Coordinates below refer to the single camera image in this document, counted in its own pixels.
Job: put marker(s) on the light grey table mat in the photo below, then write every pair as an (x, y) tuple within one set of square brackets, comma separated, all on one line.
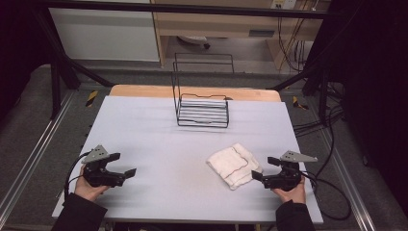
[(166, 154)]

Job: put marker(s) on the white cabinet panel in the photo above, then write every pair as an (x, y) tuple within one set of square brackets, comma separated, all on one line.
[(106, 35)]

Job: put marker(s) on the black metal stand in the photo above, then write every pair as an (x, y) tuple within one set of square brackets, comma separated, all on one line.
[(56, 83), (322, 83)]

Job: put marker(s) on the person's right hand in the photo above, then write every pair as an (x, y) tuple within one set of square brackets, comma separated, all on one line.
[(295, 194)]

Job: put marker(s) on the white power strip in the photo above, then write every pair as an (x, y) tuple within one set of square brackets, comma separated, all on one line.
[(284, 4)]

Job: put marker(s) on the white towel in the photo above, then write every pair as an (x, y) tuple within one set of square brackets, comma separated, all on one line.
[(232, 165)]

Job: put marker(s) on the person's left hand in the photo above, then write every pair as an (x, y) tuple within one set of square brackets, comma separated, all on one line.
[(87, 192)]

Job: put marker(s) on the wooden table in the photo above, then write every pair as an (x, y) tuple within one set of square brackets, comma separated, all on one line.
[(144, 91)]

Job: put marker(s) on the black frame crossbar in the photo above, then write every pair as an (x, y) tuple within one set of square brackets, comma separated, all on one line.
[(192, 9)]

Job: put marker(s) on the white chair base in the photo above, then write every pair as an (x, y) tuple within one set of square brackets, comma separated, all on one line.
[(194, 40)]

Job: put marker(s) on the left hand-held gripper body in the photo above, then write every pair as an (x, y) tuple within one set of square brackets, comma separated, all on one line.
[(97, 174)]

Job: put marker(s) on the light wooden desk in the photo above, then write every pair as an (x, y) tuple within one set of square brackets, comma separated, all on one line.
[(224, 22)]

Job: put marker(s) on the aluminium floor rail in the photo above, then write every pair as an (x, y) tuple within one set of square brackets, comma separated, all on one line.
[(346, 179), (35, 150)]

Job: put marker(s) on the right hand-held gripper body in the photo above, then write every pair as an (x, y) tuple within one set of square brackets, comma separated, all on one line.
[(285, 179)]

